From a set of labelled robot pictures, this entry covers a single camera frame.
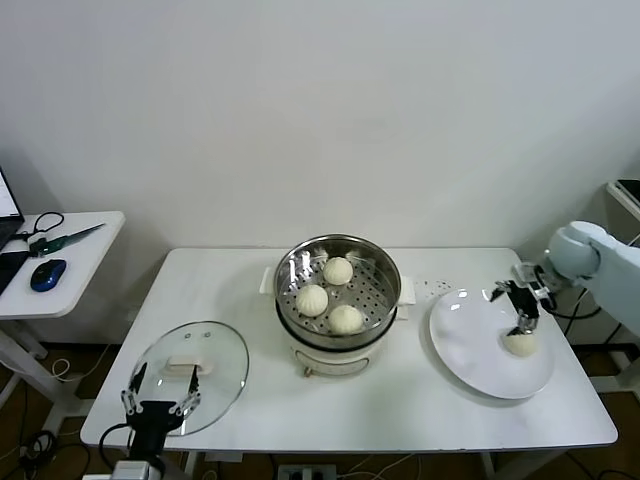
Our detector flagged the black laptop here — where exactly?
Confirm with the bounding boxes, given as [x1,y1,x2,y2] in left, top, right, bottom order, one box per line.
[0,167,31,296]

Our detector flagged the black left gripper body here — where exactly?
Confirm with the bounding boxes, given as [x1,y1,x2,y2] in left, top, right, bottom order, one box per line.
[127,400,183,458]

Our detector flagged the scattered brown crumbs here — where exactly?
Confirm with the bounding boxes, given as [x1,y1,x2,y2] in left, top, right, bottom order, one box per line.
[413,278,449,297]

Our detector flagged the white shelf table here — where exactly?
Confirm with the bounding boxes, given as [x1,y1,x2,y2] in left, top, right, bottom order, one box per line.
[602,178,640,396]

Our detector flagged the white floor cable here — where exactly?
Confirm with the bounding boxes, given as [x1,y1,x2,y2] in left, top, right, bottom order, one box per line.
[49,344,116,384]

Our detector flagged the pleated white steamed baozi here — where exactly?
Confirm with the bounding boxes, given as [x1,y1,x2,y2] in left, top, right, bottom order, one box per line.
[294,284,330,318]

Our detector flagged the round white plate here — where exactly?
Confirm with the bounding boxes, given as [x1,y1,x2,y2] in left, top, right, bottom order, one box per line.
[428,287,555,400]

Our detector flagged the flat black device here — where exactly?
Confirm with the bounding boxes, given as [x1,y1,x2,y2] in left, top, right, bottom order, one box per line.
[613,178,640,207]

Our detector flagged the white floor power strip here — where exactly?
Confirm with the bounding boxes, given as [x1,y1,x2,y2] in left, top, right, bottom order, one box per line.
[276,463,337,480]

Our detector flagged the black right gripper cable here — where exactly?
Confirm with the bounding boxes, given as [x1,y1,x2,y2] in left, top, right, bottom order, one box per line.
[549,284,601,321]

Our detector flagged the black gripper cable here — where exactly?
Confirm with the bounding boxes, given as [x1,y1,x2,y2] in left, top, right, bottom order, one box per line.
[98,422,134,459]
[549,284,601,321]

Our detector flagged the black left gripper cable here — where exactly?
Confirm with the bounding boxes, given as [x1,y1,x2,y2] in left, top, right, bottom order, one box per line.
[98,422,134,459]

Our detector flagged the blue computer mouse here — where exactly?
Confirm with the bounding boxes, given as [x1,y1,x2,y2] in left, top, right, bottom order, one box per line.
[28,258,67,294]

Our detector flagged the black floor cable bundle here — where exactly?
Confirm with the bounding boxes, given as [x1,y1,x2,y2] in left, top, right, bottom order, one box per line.
[14,429,91,480]

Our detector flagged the white side table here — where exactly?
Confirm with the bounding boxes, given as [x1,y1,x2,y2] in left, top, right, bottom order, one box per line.
[0,211,125,416]

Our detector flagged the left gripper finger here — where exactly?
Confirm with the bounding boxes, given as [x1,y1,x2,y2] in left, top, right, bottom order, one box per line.
[168,369,202,416]
[119,362,150,417]

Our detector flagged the round glass pot lid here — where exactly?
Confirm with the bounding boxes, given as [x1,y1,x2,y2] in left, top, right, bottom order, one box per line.
[133,320,250,437]

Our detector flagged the thin black looped cable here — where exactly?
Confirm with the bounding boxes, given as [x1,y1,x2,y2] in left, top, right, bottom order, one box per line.
[12,212,65,246]

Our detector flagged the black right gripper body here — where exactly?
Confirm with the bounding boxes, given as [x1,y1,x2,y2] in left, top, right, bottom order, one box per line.
[506,282,542,319]

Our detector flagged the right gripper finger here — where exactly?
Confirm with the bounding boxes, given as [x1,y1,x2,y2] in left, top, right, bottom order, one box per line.
[482,280,511,303]
[505,309,540,337]

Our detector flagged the perforated steel steamer basket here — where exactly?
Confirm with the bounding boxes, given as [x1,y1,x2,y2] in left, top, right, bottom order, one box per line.
[258,233,419,347]

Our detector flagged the long green pointed tool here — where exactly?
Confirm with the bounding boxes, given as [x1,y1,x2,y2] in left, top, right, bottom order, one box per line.
[29,223,106,255]

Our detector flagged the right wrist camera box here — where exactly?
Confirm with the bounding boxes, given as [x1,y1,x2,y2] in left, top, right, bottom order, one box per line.
[510,262,556,304]

